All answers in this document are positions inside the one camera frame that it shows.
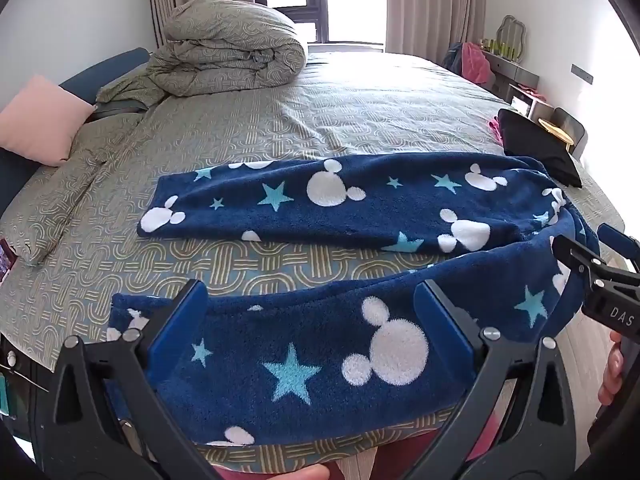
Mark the scalloped vanity mirror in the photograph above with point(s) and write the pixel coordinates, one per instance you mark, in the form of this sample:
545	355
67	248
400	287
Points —
512	32

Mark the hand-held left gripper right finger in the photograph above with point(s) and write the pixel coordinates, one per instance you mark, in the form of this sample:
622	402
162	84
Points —
440	325

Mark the dark blue garment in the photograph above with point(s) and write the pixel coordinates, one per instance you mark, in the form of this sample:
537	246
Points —
452	60

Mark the folded patterned duvet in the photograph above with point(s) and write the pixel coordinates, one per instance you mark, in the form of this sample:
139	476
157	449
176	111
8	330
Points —
235	45

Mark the pink garment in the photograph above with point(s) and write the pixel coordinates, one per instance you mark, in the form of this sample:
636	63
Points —
495	127

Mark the dark chair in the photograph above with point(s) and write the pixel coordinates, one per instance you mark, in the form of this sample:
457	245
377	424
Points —
572	125

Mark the black garment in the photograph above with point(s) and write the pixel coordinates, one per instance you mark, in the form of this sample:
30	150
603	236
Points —
537	147

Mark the person's left hand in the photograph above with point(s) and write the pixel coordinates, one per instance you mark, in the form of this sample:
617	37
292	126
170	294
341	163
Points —
280	474

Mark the phone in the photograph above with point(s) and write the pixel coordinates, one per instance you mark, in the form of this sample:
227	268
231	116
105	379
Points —
5	260

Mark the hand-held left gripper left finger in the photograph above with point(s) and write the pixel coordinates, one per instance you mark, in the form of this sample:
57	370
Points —
185	325

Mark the row of green bottles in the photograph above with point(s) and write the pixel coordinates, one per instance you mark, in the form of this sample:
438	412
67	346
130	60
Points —
500	47

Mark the red cloth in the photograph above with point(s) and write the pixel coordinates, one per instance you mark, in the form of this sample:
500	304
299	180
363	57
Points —
475	62

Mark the dark blue headboard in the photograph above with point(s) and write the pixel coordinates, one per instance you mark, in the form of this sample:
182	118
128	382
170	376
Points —
107	67

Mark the dark bedside cabinet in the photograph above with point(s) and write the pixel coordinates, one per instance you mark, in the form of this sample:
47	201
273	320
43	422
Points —
20	375

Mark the person's pink clothing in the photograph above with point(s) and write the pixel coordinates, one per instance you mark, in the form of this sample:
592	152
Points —
440	430

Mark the pink pillow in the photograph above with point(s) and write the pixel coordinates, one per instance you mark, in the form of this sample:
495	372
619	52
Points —
37	120

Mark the bed with patterned sheet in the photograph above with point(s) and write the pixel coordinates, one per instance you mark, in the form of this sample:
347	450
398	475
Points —
360	105

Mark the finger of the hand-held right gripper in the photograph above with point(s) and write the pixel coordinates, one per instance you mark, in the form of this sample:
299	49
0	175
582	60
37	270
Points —
615	237
575	257

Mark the person's right hand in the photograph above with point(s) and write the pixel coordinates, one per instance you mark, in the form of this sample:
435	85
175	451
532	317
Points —
611	380

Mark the patterned pillow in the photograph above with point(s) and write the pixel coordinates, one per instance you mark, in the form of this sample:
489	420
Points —
75	185

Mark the grey dressing table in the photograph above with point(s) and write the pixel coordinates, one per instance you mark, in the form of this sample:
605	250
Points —
520	77

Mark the dark wall switch plate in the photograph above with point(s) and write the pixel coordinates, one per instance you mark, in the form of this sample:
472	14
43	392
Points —
582	73

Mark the navy star mouse fleece blanket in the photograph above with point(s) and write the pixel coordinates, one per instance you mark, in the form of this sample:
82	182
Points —
310	350

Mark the grey pillow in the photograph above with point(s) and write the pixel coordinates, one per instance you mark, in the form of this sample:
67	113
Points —
117	109

